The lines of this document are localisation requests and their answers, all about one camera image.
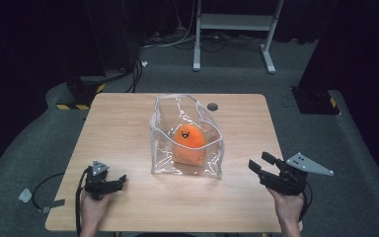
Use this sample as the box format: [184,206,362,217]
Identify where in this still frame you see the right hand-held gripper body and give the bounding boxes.
[258,151,335,198]

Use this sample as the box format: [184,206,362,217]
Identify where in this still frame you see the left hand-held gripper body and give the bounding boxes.
[84,160,123,201]

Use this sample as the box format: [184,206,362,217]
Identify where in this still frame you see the clear plastic bag white trim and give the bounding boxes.
[149,94,225,181]

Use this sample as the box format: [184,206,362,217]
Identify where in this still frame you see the orange plush toy smiling face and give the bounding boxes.
[171,123,207,167]

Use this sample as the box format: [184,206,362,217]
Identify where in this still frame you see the person's left hand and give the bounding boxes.
[80,190,114,228]

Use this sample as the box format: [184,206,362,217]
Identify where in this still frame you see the person's right hand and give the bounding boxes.
[267,187,306,225]

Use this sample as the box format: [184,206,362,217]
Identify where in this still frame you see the grey tape strip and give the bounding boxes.
[40,198,66,213]

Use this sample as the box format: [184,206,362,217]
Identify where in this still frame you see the grey tape piece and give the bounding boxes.
[18,188,34,203]

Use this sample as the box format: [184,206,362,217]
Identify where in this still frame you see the black base with yellow stripes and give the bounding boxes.
[55,75,107,112]

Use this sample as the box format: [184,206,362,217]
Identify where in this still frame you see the white metal stand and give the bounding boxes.
[192,0,286,75]

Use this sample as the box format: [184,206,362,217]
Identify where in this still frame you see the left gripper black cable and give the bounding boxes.
[74,166,94,237]

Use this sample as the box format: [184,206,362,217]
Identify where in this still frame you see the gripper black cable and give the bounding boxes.
[74,166,94,237]
[297,181,314,222]

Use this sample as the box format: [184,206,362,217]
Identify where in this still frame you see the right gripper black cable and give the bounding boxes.
[297,181,314,222]

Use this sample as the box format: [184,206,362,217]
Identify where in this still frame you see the black cable loop on floor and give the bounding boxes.
[32,171,66,211]

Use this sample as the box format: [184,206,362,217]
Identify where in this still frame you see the black square base plate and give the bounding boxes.
[290,85,341,116]

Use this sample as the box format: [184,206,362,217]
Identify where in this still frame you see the black floor cables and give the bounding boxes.
[124,56,144,94]

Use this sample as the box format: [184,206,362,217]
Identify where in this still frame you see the black cables under stand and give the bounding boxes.
[199,32,265,53]

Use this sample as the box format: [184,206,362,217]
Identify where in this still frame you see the white floor cable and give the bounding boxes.
[139,0,199,50]

